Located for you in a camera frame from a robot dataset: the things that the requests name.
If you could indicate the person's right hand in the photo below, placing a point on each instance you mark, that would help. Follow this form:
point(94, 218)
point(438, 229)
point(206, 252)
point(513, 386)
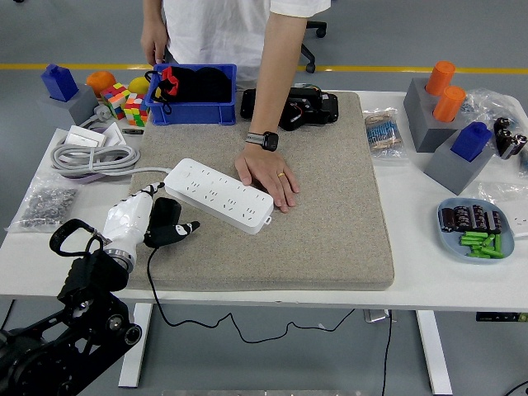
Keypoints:
point(154, 41)

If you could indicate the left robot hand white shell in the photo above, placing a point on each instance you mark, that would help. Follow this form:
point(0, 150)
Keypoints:
point(125, 222)

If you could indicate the person's left hand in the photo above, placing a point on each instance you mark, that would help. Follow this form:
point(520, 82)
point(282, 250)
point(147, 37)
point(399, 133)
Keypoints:
point(266, 171)

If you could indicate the white power strip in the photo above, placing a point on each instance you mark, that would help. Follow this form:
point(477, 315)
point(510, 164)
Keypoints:
point(214, 189)

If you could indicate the person's right forearm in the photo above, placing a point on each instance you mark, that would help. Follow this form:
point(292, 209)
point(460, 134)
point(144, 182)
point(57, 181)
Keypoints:
point(153, 10)

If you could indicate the person's left forearm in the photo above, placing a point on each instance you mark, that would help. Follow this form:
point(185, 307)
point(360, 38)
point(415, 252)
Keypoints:
point(276, 74)

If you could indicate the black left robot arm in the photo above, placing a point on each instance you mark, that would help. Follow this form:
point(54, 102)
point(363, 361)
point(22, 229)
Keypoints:
point(82, 330)

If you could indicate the white mains plug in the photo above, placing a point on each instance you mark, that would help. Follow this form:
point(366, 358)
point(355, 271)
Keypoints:
point(102, 112)

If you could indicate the black wrist watch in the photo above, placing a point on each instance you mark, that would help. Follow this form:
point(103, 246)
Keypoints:
point(268, 141)

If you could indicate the yellow ball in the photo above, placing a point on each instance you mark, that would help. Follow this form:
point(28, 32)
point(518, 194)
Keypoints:
point(138, 84)

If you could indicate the purple flat tray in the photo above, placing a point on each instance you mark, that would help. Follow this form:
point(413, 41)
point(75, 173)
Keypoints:
point(84, 178)

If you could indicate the person's torso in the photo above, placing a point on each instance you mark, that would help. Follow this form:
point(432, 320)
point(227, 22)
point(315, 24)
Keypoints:
point(214, 29)

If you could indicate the orange ball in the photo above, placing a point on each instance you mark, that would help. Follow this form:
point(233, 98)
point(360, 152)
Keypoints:
point(101, 80)

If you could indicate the black pouch with red trim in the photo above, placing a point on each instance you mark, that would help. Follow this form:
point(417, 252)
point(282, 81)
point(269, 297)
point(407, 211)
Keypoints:
point(206, 86)

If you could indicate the colourful puzzle cube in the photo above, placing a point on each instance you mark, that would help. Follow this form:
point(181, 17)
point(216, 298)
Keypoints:
point(114, 99)
point(136, 109)

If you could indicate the clear bag of screws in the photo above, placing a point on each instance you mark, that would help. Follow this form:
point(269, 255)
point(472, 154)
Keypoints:
point(45, 206)

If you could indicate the blue plastic bin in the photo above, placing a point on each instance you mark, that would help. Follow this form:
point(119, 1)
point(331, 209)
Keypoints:
point(189, 115)

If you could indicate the black mechanical module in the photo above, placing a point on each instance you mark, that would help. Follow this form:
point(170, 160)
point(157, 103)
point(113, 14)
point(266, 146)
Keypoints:
point(321, 109)

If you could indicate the grey-brown mat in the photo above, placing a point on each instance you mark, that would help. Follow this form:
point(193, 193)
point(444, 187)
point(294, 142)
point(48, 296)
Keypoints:
point(330, 227)

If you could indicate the small black usb stick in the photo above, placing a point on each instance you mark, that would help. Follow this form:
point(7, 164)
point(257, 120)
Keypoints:
point(133, 131)

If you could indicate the blue plastic block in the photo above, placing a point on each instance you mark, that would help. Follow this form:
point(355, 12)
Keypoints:
point(470, 142)
point(59, 82)

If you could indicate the black office chair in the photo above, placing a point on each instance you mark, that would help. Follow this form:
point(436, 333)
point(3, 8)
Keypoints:
point(310, 66)

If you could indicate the clear bag of resistors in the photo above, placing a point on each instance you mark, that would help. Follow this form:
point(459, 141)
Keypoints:
point(383, 134)

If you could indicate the white table leg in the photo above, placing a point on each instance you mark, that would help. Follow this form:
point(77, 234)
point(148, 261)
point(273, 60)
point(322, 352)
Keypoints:
point(138, 363)
point(434, 354)

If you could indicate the large grey block holder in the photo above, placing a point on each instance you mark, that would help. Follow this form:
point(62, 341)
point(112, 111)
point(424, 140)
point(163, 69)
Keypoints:
point(429, 132)

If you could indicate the orange cylinder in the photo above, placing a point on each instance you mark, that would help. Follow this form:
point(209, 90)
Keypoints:
point(440, 77)
point(449, 103)

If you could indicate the light blue plate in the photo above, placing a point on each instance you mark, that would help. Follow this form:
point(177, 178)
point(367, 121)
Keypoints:
point(449, 245)

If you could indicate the green battery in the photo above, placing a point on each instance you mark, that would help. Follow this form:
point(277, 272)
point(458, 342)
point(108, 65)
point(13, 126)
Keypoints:
point(498, 243)
point(493, 252)
point(475, 234)
point(478, 255)
point(473, 239)
point(470, 243)

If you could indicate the crumpled clear plastic bag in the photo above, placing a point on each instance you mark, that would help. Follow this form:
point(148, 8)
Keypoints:
point(482, 105)

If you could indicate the clear bag with white parts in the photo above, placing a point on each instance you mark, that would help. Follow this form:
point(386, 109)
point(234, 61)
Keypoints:
point(511, 194)

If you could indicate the black desk height controller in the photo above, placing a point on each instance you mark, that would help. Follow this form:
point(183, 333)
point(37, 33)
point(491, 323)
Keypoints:
point(501, 317)

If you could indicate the white wall switch box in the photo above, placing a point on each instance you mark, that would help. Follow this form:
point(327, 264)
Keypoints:
point(84, 136)

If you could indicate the metal bracket under table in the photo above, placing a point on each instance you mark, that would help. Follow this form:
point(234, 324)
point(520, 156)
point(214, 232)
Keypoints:
point(377, 315)

